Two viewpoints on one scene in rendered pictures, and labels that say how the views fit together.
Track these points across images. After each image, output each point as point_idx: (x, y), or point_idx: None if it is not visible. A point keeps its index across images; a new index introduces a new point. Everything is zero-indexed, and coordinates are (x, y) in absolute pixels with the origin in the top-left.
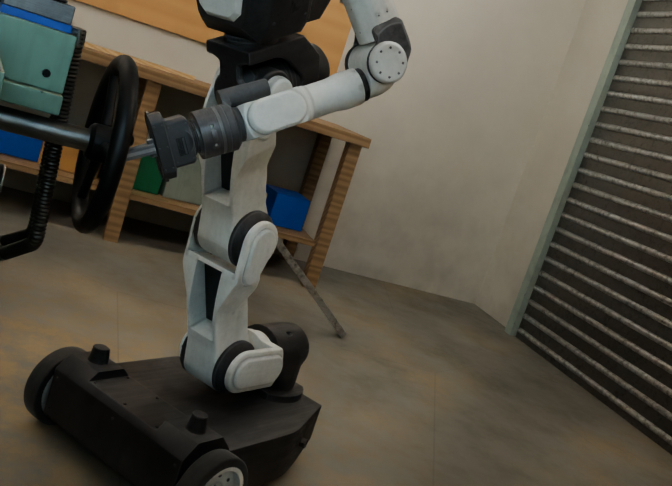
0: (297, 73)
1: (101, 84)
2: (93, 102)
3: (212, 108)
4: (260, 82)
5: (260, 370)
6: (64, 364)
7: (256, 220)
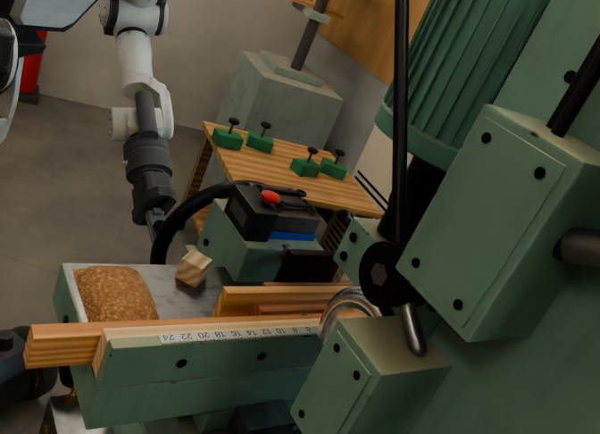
0: None
1: (198, 210)
2: (179, 227)
3: (160, 148)
4: (152, 97)
5: None
6: None
7: None
